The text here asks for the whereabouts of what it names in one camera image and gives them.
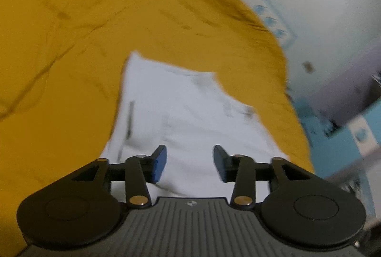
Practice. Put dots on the mustard yellow bed blanket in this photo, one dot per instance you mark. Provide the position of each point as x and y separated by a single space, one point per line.
74 37

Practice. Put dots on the small brown wall fixture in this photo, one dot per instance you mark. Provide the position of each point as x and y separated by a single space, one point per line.
308 67

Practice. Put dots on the white headboard with blue trim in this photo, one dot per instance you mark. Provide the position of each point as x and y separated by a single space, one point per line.
276 19

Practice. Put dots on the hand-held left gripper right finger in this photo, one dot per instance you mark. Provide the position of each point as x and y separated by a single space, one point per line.
221 163

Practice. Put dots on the light blue desk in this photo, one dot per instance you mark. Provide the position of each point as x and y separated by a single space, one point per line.
342 150

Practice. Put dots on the white printed small shirt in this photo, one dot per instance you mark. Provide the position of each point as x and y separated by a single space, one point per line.
184 114

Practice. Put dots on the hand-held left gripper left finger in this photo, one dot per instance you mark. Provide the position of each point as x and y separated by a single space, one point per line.
158 163

